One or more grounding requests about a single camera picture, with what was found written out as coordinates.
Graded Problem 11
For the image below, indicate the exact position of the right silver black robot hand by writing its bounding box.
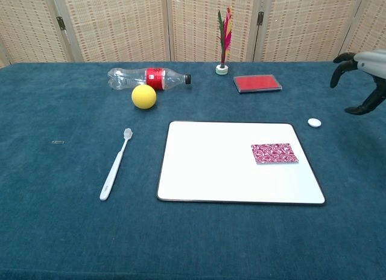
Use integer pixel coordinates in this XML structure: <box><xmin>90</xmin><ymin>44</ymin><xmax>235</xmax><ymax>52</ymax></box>
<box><xmin>330</xmin><ymin>49</ymin><xmax>386</xmax><ymax>116</ymax></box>

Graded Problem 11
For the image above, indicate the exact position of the pink patterned square card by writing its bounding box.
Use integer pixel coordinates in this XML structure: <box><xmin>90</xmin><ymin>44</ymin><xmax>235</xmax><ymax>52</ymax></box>
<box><xmin>250</xmin><ymin>142</ymin><xmax>300</xmax><ymax>165</ymax></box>

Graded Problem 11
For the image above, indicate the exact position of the white rectangular board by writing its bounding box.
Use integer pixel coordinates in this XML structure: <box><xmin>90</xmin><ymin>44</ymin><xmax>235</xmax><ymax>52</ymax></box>
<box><xmin>156</xmin><ymin>120</ymin><xmax>326</xmax><ymax>206</ymax></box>

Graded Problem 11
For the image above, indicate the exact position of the red ink pad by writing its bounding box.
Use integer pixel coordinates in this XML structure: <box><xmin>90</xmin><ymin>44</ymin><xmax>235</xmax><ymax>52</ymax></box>
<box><xmin>232</xmin><ymin>74</ymin><xmax>283</xmax><ymax>94</ymax></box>

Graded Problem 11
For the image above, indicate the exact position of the colourful feather shuttlecock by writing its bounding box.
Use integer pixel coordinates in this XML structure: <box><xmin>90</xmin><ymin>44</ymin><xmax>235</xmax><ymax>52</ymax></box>
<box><xmin>215</xmin><ymin>7</ymin><xmax>234</xmax><ymax>77</ymax></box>

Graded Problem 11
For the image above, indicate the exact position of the empty plastic cola bottle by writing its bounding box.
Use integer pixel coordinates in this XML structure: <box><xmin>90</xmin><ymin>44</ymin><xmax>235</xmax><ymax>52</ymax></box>
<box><xmin>107</xmin><ymin>67</ymin><xmax>192</xmax><ymax>91</ymax></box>

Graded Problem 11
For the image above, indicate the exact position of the yellow foam ball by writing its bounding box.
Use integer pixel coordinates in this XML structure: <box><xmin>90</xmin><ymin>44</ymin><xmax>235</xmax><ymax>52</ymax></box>
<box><xmin>131</xmin><ymin>84</ymin><xmax>157</xmax><ymax>110</ymax></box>

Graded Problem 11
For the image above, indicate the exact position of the bamboo folding screen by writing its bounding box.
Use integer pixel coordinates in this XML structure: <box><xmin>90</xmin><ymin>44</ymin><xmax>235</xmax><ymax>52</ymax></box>
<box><xmin>0</xmin><ymin>0</ymin><xmax>386</xmax><ymax>69</ymax></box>

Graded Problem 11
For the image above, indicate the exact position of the white toothbrush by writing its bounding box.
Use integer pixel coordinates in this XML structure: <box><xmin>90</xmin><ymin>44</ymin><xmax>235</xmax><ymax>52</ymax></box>
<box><xmin>99</xmin><ymin>127</ymin><xmax>134</xmax><ymax>202</ymax></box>

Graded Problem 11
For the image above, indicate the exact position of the blue tablecloth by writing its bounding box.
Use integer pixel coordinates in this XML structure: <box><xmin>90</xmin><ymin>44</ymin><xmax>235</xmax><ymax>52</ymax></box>
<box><xmin>0</xmin><ymin>61</ymin><xmax>386</xmax><ymax>280</ymax></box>

